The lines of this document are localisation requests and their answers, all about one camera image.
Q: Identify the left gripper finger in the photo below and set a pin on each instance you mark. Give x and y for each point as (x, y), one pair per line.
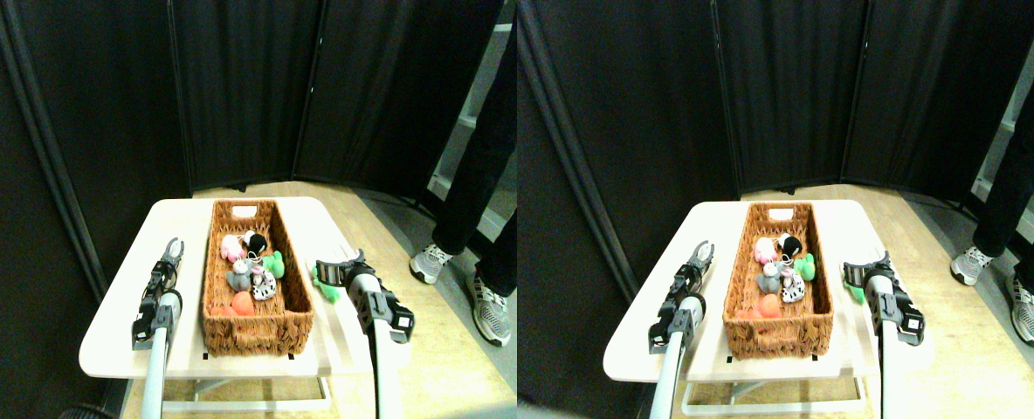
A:
(168, 255)
(699, 258)
(709, 257)
(179, 253)

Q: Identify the green toy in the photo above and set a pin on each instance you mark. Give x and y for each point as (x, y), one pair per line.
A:
(804, 267)
(328, 292)
(273, 264)
(854, 291)

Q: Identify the orange toy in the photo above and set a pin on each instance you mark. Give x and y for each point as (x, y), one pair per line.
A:
(768, 305)
(241, 304)

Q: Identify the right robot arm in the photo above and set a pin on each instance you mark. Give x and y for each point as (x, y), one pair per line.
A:
(384, 367)
(891, 375)

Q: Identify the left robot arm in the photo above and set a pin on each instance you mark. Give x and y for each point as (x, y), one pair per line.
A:
(670, 375)
(157, 367)

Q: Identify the low white table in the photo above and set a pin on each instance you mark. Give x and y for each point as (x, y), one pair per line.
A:
(168, 223)
(700, 227)

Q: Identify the black curtain stand foot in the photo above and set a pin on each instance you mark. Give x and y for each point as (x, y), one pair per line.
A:
(783, 189)
(237, 187)

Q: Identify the brown wicker basket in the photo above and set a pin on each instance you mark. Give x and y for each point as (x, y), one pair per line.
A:
(259, 336)
(779, 339)

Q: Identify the grey curtain stand pole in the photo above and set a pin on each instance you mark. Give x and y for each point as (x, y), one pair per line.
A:
(580, 175)
(45, 131)

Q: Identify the person's legs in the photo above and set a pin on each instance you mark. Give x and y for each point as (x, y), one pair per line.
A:
(1023, 175)
(482, 175)

